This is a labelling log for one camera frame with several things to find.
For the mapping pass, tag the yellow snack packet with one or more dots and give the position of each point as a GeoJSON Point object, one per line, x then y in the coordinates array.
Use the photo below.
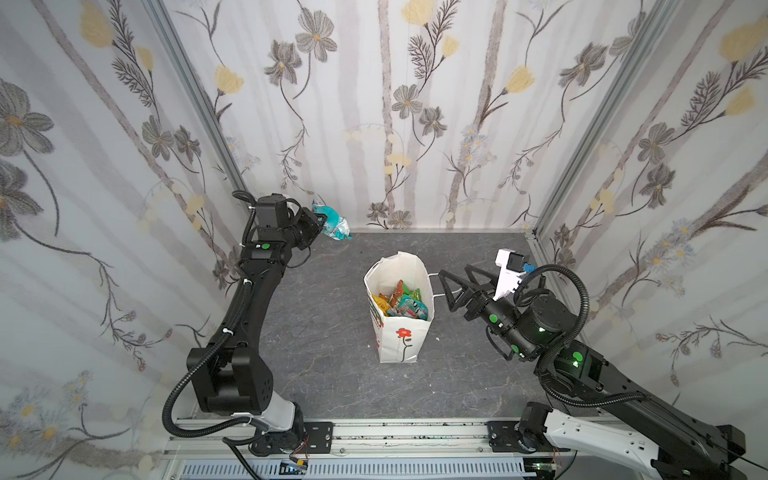
{"type": "Point", "coordinates": [382, 303]}

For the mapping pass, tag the right corner aluminium post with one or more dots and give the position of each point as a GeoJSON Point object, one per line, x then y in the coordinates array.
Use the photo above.
{"type": "Point", "coordinates": [640, 51]}

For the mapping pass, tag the red green snack packet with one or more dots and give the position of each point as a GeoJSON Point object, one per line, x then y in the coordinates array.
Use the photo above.
{"type": "Point", "coordinates": [401, 291]}

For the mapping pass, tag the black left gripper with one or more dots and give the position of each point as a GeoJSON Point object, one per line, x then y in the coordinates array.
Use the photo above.
{"type": "Point", "coordinates": [306, 224]}

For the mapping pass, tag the left corner aluminium post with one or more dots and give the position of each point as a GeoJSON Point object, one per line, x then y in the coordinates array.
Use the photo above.
{"type": "Point", "coordinates": [231, 161]}

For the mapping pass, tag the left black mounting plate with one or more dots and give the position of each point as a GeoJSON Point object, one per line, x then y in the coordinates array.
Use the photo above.
{"type": "Point", "coordinates": [311, 438]}

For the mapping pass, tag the teal mini snack packet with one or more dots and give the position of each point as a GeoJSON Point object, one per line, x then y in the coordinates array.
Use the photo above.
{"type": "Point", "coordinates": [411, 308]}

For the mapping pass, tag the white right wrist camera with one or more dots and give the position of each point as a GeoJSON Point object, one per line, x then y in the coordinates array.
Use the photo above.
{"type": "Point", "coordinates": [513, 267]}

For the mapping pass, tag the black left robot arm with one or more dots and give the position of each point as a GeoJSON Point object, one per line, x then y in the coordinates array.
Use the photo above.
{"type": "Point", "coordinates": [229, 377]}

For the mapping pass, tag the white paper bag red flower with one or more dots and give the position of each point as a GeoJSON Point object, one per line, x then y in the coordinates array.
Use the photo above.
{"type": "Point", "coordinates": [399, 339]}

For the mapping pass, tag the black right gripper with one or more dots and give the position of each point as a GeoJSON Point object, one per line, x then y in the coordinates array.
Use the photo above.
{"type": "Point", "coordinates": [474, 299]}

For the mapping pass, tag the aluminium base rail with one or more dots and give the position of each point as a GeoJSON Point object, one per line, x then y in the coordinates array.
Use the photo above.
{"type": "Point", "coordinates": [603, 437]}

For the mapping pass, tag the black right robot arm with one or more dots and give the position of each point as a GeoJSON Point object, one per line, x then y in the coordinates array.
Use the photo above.
{"type": "Point", "coordinates": [539, 322]}

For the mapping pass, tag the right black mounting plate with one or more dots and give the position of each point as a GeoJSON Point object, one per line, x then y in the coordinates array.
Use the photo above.
{"type": "Point", "coordinates": [525, 435]}

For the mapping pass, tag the white slotted cable duct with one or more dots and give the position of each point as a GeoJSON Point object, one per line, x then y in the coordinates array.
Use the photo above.
{"type": "Point", "coordinates": [398, 468]}

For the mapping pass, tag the corner aluminium post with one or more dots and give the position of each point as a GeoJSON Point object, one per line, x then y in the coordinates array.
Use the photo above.
{"type": "Point", "coordinates": [640, 51]}
{"type": "Point", "coordinates": [231, 161]}

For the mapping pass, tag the black mounting plate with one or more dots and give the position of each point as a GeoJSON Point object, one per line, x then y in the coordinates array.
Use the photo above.
{"type": "Point", "coordinates": [525, 435]}
{"type": "Point", "coordinates": [311, 438]}

